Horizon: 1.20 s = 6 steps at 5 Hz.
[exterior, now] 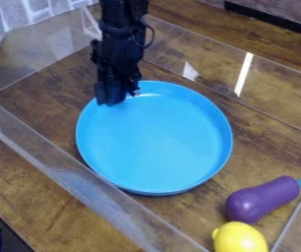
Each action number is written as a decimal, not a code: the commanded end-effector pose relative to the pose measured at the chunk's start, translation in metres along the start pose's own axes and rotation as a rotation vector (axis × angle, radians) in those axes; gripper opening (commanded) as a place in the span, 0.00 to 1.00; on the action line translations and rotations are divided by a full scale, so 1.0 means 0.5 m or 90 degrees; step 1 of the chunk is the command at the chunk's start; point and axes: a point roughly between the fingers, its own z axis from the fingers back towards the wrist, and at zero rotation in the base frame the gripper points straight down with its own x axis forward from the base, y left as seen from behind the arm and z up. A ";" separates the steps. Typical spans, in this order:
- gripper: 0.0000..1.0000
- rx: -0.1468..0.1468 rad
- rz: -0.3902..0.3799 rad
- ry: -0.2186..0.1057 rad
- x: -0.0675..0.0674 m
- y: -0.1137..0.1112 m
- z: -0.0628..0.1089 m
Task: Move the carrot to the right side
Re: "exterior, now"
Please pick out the blue round plate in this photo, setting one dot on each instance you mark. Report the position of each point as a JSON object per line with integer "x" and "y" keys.
{"x": 158, "y": 144}

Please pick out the white patterned curtain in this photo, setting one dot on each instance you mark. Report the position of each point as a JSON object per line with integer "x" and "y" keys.
{"x": 21, "y": 13}

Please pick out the clear acrylic enclosure wall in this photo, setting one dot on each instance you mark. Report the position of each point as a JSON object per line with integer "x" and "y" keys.
{"x": 58, "y": 204}

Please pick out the yellow toy lemon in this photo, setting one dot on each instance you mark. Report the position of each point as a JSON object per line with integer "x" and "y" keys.
{"x": 239, "y": 237}

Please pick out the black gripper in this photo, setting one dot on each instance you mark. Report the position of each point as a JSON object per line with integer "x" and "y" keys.
{"x": 117, "y": 55}

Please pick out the purple toy eggplant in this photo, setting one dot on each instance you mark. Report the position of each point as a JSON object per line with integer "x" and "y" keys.
{"x": 252, "y": 203}

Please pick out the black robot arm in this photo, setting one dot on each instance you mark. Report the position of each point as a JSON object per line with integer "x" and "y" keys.
{"x": 122, "y": 13}

